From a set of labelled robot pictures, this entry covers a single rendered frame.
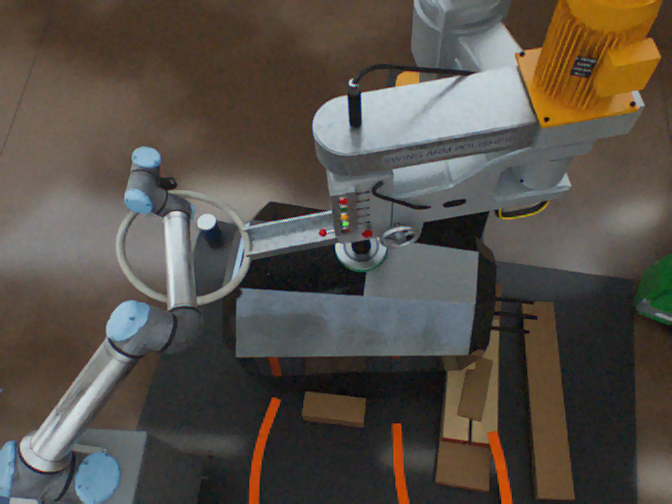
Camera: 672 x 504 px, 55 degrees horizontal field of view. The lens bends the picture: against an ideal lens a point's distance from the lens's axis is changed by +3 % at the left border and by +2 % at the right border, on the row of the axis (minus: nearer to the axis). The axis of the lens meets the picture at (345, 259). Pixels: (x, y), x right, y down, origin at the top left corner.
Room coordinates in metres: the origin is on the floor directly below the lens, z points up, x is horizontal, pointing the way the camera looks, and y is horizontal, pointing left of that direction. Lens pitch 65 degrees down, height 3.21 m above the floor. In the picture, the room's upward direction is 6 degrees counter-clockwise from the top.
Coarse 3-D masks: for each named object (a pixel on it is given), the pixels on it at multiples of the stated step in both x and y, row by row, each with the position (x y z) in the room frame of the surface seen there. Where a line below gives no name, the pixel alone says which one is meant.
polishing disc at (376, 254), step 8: (376, 240) 1.19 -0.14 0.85; (384, 240) 1.19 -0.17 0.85; (336, 248) 1.18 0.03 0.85; (344, 248) 1.17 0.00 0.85; (376, 248) 1.16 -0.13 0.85; (384, 248) 1.15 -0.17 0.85; (344, 256) 1.14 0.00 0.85; (352, 256) 1.13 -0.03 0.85; (360, 256) 1.13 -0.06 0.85; (368, 256) 1.12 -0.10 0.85; (376, 256) 1.12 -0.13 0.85; (344, 264) 1.10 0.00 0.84; (352, 264) 1.10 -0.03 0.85; (360, 264) 1.09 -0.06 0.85; (368, 264) 1.09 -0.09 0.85; (376, 264) 1.09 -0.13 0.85
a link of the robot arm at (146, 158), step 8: (136, 152) 1.32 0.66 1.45; (144, 152) 1.32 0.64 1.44; (152, 152) 1.32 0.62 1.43; (136, 160) 1.28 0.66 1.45; (144, 160) 1.28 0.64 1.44; (152, 160) 1.29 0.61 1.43; (160, 160) 1.30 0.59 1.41; (136, 168) 1.26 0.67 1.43; (144, 168) 1.26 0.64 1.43; (152, 168) 1.27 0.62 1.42; (160, 168) 1.30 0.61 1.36
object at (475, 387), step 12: (480, 360) 0.81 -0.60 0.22; (492, 360) 0.81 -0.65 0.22; (468, 372) 0.76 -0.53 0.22; (480, 372) 0.76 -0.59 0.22; (468, 384) 0.70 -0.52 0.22; (480, 384) 0.70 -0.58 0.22; (468, 396) 0.65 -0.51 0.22; (480, 396) 0.64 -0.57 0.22; (468, 408) 0.59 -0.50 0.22; (480, 408) 0.59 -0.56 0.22; (480, 420) 0.53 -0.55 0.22
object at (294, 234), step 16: (272, 224) 1.20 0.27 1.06; (288, 224) 1.21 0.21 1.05; (304, 224) 1.21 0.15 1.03; (320, 224) 1.20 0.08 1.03; (256, 240) 1.16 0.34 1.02; (272, 240) 1.15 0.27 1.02; (288, 240) 1.15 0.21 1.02; (304, 240) 1.14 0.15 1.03; (320, 240) 1.11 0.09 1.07; (336, 240) 1.11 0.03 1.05; (256, 256) 1.08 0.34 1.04
